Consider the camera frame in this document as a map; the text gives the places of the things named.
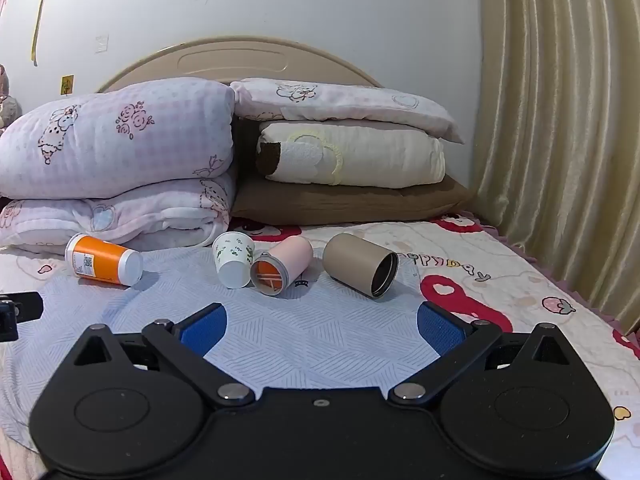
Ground orange and white cup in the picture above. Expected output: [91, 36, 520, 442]
[65, 233, 145, 287]

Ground white leaf print paper cup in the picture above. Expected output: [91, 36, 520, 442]
[211, 232, 257, 290]

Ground beige bed headboard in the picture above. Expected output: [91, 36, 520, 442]
[95, 36, 386, 95]

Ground plush toy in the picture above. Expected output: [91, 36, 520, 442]
[0, 64, 22, 133]

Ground pink checked folded quilt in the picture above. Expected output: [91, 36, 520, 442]
[0, 77, 237, 252]

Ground light grey patterned mat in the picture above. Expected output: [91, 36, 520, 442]
[10, 247, 453, 396]

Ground pink cup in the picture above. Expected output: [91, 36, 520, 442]
[249, 237, 315, 297]

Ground tan cylindrical cup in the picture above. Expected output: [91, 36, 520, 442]
[322, 232, 400, 301]

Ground yellow hanging ribbon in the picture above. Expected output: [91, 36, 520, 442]
[29, 0, 57, 67]

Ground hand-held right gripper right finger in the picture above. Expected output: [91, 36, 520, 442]
[389, 301, 571, 405]

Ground cream folded blanket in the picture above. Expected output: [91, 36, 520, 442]
[256, 121, 447, 189]

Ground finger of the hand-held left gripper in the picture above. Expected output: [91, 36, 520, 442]
[0, 291, 44, 344]

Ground brown pillow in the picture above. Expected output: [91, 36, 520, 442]
[231, 120, 475, 227]

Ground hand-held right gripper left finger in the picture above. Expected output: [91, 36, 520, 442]
[74, 302, 257, 409]

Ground pink and white printed pillow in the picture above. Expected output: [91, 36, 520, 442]
[229, 78, 467, 145]

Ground cream pleated curtain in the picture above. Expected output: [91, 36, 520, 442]
[471, 0, 640, 337]

